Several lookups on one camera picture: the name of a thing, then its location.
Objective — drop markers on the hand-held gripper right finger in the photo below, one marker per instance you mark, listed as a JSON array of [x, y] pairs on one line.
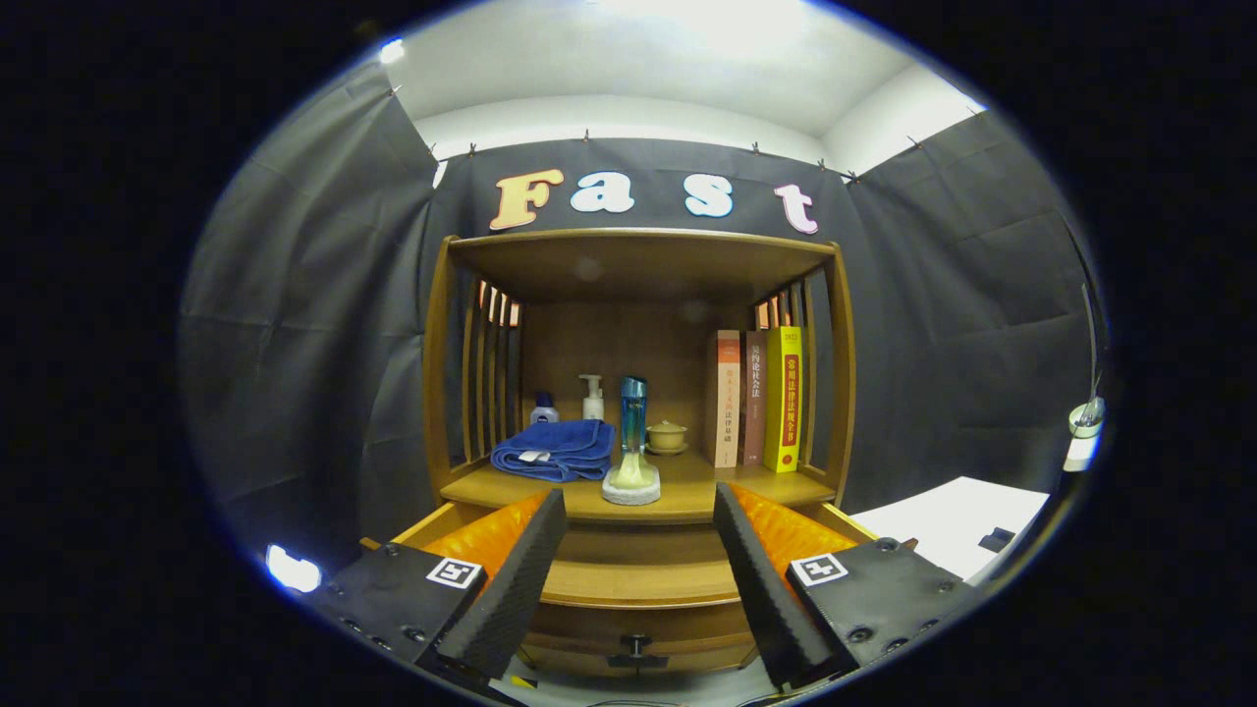
[[771, 599]]

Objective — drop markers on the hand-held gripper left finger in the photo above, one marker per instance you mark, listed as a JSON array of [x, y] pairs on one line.
[[516, 599]]

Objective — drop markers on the wooden drawer with black knob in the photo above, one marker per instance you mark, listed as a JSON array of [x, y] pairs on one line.
[[638, 579]]

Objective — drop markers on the pale green scrubbing brush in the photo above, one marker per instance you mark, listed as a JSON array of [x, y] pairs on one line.
[[631, 486]]

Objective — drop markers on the wooden countertop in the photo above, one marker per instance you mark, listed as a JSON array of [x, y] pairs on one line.
[[707, 491]]

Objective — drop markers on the wooden cabinet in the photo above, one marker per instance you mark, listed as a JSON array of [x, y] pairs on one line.
[[638, 265]]

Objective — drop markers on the blue folded towel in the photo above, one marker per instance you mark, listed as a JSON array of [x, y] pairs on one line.
[[555, 447]]

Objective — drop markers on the small white blue-capped bottle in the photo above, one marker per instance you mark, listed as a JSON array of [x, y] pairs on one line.
[[544, 412]]

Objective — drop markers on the white table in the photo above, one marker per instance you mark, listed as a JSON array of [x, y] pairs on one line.
[[943, 520]]

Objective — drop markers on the beige lidded teacup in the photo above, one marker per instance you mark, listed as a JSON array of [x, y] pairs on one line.
[[667, 438]]

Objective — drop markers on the yellow book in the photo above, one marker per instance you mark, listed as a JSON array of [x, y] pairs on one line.
[[784, 403]]

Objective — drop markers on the brown book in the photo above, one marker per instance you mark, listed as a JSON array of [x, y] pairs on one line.
[[753, 403]]

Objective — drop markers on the beige book with orange band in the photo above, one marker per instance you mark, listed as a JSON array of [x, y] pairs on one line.
[[725, 403]]

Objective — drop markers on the white pump bottle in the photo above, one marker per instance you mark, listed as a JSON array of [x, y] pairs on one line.
[[592, 405]]

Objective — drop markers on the tall clear blue bottle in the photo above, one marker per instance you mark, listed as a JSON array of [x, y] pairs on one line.
[[633, 412]]

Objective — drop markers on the flat black item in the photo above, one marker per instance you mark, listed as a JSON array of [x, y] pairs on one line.
[[997, 539]]

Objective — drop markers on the white side shelf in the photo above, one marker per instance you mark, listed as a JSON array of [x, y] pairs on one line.
[[1082, 454]]

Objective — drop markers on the pale green round stand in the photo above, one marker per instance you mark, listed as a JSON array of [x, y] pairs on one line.
[[1087, 417]]

